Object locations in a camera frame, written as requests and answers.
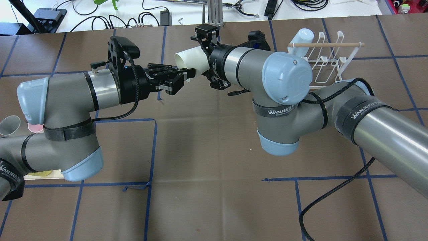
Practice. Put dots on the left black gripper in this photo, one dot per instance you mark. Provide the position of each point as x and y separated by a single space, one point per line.
128 87

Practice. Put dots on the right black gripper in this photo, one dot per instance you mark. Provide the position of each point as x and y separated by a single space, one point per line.
217 60

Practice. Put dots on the pale green plastic cup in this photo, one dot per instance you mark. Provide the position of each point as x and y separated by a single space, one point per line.
192 58

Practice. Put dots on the blue plastic cup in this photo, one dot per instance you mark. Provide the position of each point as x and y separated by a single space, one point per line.
305 36

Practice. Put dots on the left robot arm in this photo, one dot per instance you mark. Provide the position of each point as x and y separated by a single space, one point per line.
63 105

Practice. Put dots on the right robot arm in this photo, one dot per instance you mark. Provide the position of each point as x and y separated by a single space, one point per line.
286 109

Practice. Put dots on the pink plastic cup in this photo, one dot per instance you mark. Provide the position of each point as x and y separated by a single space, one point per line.
35 128

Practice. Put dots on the yellow plastic cup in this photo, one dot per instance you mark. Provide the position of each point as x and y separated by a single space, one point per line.
40 173

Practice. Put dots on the grey plastic cup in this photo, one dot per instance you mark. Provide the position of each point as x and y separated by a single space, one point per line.
9 125

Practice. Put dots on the black power adapter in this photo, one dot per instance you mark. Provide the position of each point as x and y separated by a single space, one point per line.
165 18

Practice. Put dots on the cream plastic tray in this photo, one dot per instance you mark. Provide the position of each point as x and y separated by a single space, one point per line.
54 174

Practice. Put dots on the aluminium frame post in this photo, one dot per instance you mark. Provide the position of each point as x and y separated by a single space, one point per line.
215 12

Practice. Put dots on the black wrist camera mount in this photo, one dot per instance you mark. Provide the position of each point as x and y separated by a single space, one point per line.
121 49

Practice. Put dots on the white wire cup rack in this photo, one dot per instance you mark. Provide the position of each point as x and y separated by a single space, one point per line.
327 59

